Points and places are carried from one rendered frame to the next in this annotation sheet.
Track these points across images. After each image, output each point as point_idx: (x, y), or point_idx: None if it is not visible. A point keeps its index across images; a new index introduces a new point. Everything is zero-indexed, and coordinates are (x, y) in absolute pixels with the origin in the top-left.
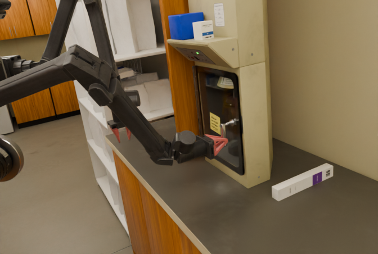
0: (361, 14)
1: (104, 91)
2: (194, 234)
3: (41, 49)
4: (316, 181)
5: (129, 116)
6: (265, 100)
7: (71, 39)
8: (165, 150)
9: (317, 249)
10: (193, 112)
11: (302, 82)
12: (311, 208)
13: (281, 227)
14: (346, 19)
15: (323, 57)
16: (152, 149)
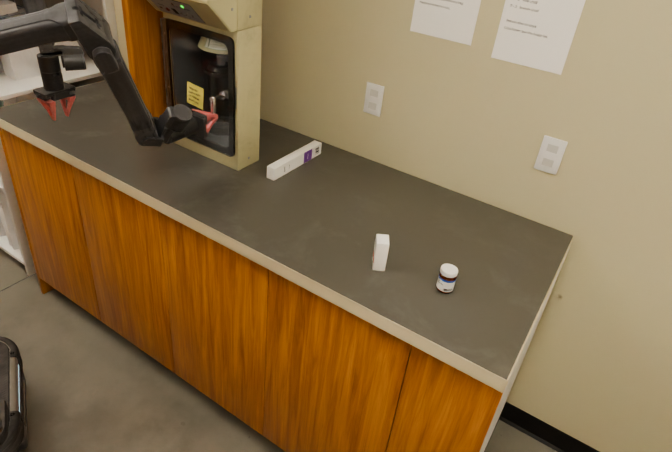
0: None
1: (113, 56)
2: (197, 219)
3: None
4: (306, 159)
5: (126, 86)
6: (259, 71)
7: None
8: (154, 128)
9: (319, 216)
10: (156, 79)
11: (288, 49)
12: (306, 184)
13: (283, 203)
14: None
15: (314, 22)
16: (141, 127)
